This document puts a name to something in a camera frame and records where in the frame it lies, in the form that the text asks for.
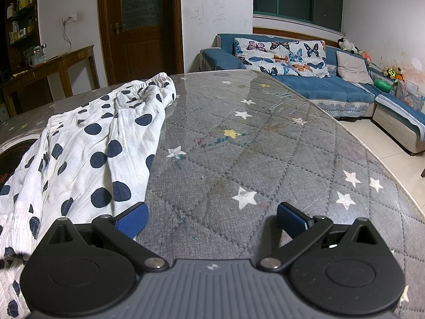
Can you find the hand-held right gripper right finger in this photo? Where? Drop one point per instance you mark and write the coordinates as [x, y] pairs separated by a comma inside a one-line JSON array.
[[292, 219]]

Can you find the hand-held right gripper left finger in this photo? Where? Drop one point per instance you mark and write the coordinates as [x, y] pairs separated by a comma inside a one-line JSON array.
[[132, 221]]

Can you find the white polka dot pants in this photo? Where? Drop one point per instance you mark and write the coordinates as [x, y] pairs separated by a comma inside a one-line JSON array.
[[99, 139]]

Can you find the grey star quilted table cover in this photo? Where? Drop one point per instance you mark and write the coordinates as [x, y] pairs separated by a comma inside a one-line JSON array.
[[232, 172]]

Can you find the blue sofa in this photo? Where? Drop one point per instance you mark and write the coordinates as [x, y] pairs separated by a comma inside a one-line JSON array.
[[315, 89]]

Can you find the round table burner recess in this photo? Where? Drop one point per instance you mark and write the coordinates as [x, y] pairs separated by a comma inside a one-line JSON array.
[[13, 159]]

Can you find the green round toy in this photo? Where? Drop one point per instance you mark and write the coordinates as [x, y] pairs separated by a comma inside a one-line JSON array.
[[381, 84]]

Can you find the beige pillow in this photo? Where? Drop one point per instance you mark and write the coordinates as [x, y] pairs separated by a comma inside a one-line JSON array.
[[353, 68]]

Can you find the butterfly print pillow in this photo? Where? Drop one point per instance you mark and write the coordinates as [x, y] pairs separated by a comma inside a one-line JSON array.
[[275, 56]]

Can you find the brown wooden door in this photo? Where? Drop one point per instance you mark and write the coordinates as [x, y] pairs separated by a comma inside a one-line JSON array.
[[139, 50]]

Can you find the clear plastic storage box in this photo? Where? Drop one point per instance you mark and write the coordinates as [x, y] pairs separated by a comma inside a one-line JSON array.
[[410, 94]]

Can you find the wooden side table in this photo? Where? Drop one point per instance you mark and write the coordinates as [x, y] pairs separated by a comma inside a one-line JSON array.
[[49, 66]]

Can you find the yellow green toy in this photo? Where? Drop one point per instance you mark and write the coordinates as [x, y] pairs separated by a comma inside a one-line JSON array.
[[391, 73]]

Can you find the orange plush toy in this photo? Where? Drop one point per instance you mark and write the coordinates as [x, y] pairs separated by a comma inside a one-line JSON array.
[[364, 56]]

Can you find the black white plush toy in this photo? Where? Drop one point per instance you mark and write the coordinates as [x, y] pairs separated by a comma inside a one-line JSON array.
[[345, 44]]

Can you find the glass jar with lid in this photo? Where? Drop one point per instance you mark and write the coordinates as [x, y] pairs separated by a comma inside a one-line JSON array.
[[43, 53]]

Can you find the glass pitcher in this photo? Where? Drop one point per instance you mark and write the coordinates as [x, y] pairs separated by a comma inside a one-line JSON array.
[[33, 58]]

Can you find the dark wooden shelf cabinet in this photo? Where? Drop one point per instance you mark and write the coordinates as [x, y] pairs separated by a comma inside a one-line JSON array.
[[10, 50]]

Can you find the group of yellow white boxes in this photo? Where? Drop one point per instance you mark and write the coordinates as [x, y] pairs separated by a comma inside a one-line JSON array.
[[21, 5]]

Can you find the white wall socket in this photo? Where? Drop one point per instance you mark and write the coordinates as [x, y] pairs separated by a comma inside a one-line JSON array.
[[69, 19]]

